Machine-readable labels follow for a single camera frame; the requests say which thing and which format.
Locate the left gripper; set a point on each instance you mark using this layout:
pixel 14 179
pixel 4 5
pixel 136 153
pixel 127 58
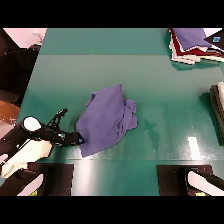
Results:
pixel 70 138

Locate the purple T-shirt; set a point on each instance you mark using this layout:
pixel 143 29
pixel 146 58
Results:
pixel 106 120

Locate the red garment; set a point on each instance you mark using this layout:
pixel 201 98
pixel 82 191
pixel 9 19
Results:
pixel 186 51

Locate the brown garment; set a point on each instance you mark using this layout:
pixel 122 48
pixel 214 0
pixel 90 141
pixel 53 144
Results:
pixel 217 113

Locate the purple garment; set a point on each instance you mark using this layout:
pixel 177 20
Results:
pixel 190 37

